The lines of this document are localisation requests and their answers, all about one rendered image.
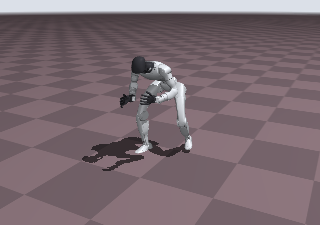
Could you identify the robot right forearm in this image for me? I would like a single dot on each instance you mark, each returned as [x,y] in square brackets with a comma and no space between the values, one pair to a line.
[133,91]

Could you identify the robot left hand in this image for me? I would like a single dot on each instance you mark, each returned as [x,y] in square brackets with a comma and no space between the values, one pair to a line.
[150,99]

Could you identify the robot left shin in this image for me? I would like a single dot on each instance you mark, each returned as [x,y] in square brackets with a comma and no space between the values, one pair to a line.
[185,130]

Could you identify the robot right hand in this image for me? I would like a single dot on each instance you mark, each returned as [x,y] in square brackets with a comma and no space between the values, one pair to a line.
[126,99]

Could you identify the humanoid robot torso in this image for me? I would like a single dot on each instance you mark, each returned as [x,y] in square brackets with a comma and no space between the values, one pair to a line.
[155,75]

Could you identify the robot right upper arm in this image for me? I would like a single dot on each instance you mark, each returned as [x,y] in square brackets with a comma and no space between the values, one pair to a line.
[134,80]

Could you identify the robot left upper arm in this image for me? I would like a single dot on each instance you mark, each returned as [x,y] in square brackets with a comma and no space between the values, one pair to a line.
[166,72]

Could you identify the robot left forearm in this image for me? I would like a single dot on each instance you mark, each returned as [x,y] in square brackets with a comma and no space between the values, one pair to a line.
[166,96]

